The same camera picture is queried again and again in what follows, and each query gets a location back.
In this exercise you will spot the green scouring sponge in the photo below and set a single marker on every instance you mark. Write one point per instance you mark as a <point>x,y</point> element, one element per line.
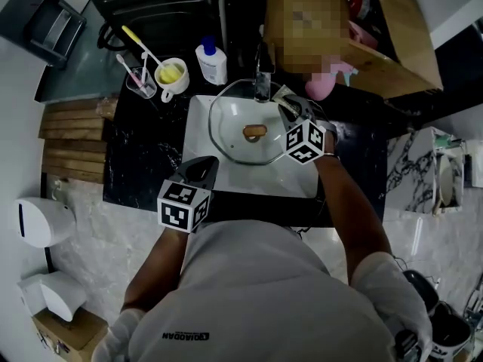
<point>280,96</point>

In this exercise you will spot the red container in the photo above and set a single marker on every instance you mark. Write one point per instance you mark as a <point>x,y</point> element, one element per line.
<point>360,4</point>

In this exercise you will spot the chrome faucet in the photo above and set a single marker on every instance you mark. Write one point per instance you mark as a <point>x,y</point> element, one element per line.
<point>263,77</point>

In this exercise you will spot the person's right forearm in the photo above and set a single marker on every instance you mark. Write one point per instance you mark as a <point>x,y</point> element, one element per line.
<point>351,209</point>

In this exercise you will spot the black ribbed rack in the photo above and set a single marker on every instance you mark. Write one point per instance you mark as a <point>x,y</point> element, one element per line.
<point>158,6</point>

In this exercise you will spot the pink cloth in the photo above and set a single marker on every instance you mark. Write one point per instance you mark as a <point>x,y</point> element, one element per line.
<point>322,81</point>

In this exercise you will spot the white toothbrush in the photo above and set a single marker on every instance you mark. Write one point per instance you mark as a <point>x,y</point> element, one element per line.
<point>144,64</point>

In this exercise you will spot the black round container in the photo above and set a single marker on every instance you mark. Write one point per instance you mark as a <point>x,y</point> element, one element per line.
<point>422,289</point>

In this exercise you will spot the cardboard box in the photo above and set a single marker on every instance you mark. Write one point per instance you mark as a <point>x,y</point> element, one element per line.
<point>71,334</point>

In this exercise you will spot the white mug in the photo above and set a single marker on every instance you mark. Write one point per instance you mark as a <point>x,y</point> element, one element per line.
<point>173,77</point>

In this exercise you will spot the wooden slatted board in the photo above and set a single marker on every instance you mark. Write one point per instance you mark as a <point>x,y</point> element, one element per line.
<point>71,142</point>

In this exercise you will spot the glass pot lid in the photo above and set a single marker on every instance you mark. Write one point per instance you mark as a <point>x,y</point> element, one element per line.
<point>241,126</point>

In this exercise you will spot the pink toothbrush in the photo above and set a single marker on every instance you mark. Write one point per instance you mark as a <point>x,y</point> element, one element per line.
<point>127,70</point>

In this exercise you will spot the grey pipe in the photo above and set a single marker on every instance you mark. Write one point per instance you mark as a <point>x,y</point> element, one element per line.
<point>224,13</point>

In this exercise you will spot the clear plastic cup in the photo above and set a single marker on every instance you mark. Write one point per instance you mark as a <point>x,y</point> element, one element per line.
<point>145,88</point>

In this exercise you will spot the white wall dispenser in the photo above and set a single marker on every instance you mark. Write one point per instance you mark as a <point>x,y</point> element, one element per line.
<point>41,221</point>

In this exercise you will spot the grey metal tray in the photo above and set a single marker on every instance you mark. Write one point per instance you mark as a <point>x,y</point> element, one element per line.
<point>53,28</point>

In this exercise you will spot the white bottle with blue cap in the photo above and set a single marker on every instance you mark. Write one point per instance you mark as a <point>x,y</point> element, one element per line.
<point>212,63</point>

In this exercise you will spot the pink plastic box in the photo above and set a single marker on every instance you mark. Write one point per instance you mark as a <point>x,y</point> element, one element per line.
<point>364,36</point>

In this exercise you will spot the wooden cabinet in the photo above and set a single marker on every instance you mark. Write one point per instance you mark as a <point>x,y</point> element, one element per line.
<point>392,51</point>

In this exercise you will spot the white plastic appliance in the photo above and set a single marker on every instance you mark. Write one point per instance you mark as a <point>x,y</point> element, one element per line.
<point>56,294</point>

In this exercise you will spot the person's white shirt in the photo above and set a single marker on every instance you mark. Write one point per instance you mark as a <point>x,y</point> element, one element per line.
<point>256,296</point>

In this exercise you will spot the person's left forearm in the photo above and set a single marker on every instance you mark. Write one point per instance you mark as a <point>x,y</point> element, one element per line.
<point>158,270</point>

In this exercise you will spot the black bucket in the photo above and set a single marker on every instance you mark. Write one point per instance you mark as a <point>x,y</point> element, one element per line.
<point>453,334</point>

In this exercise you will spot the white sink basin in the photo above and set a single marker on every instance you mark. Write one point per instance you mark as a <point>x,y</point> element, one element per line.
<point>256,179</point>

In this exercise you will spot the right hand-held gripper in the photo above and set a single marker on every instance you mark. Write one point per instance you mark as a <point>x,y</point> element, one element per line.
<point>305,142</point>

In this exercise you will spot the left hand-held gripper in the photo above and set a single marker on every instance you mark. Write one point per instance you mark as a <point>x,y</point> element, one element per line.
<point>183,206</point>

